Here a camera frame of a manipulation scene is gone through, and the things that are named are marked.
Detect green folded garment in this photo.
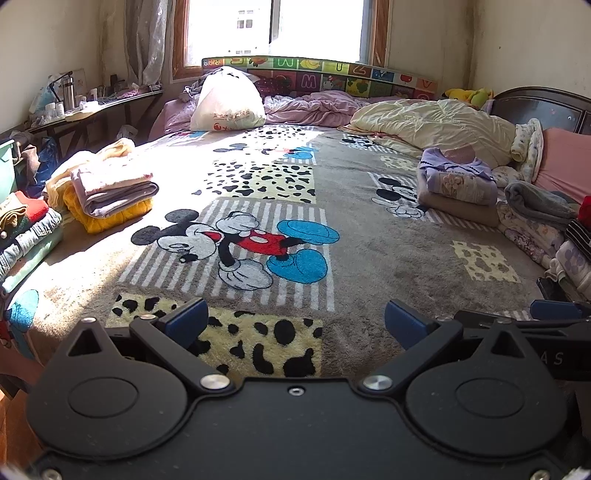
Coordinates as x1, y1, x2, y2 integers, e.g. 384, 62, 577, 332
0, 226, 65, 294

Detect beige folded garment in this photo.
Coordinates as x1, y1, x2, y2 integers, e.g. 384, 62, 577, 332
418, 189, 501, 228

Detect pale blue plastic bag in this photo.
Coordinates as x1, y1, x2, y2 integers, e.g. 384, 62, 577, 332
30, 74, 64, 114

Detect colourful alphabet play mat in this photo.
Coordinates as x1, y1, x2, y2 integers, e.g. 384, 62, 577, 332
202, 55, 438, 101

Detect black striped garment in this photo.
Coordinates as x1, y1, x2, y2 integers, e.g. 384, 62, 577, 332
564, 219, 591, 265

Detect folded blue jeans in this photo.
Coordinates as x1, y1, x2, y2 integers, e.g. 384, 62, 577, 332
0, 209, 64, 282

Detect floral folded cloth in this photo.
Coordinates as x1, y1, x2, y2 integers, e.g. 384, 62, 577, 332
496, 200, 567, 268

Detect yellow folded sweater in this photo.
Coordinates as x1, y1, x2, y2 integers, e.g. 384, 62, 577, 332
62, 185, 154, 234

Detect yellow plush toy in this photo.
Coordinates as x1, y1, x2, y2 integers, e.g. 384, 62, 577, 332
444, 87, 494, 108

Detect white purple-dotted garment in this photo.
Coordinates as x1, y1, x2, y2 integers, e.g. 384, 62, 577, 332
547, 240, 591, 302

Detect grey lace curtain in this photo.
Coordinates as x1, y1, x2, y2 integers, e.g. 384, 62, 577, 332
124, 0, 174, 88

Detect cartoon mouse printed blanket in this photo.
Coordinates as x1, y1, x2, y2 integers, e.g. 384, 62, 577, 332
0, 124, 555, 384

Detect red folded garment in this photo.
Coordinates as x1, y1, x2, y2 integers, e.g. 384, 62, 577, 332
0, 191, 49, 234

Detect cream quilt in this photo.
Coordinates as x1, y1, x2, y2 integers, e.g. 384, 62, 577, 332
339, 98, 518, 169

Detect white spotted cloth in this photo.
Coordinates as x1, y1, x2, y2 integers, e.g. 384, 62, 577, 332
510, 117, 544, 184

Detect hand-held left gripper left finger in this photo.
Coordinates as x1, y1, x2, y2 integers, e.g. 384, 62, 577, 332
67, 298, 234, 396

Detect pink pillow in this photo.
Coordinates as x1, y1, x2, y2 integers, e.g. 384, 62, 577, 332
533, 128, 591, 204

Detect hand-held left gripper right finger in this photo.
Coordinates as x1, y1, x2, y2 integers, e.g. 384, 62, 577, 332
358, 299, 525, 396

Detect white plastic bag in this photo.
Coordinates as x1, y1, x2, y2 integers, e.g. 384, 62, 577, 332
190, 66, 267, 132

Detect stack of folded clothes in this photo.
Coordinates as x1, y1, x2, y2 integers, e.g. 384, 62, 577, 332
71, 157, 160, 219

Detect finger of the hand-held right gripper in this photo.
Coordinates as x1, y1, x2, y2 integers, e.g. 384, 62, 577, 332
529, 298, 591, 320
455, 309, 591, 334

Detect grey folded garment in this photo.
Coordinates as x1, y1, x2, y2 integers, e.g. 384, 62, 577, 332
504, 180, 581, 232

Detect purple quilt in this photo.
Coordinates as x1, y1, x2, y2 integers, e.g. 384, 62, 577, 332
150, 76, 407, 136

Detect green plastic bin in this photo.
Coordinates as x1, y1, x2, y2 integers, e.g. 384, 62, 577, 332
0, 140, 20, 204

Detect wooden framed window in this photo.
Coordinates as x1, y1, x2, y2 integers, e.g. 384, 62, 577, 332
172, 0, 391, 84

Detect dark wooden headboard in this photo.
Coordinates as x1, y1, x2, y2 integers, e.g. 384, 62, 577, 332
489, 87, 591, 136

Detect purple flower sweater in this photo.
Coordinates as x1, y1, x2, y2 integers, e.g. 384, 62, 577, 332
418, 147, 499, 206

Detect cream folded garment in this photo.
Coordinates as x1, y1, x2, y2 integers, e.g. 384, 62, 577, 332
45, 137, 136, 208

